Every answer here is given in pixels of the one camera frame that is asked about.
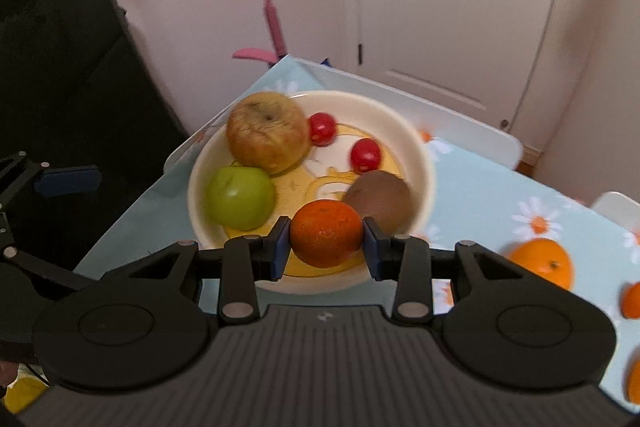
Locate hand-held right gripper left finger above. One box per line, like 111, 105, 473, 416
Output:
102, 216, 292, 324

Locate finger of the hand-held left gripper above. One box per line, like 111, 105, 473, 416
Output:
0, 212, 101, 294
0, 151, 103, 210

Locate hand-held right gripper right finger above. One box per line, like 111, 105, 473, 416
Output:
362, 216, 532, 324

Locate small tangerine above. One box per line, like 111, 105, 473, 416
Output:
620, 282, 640, 321
289, 199, 365, 269

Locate brown kiwi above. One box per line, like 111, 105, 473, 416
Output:
341, 170, 415, 234

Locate large green apple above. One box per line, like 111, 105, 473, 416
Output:
205, 165, 277, 232

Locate red cherry tomato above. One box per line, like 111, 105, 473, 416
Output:
349, 137, 383, 173
307, 112, 338, 146

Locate wrinkled yellow-red apple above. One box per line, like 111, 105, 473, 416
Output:
225, 91, 311, 176

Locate cream plate with cartoon print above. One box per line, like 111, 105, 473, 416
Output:
187, 90, 437, 296

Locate dark cloth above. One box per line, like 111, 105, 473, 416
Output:
0, 0, 192, 350

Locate blue daisy print tablecloth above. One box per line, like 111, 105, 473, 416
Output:
74, 54, 640, 414

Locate white chair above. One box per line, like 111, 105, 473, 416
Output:
590, 190, 640, 229
291, 57, 524, 171

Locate large orange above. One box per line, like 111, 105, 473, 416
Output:
506, 237, 574, 292

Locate black curved tube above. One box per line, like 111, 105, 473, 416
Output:
75, 0, 190, 144

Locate pink plastic rack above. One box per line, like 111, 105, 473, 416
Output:
232, 0, 291, 68

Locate white panel door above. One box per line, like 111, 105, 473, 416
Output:
349, 0, 570, 135

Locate medium orange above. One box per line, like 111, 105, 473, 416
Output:
625, 356, 640, 406

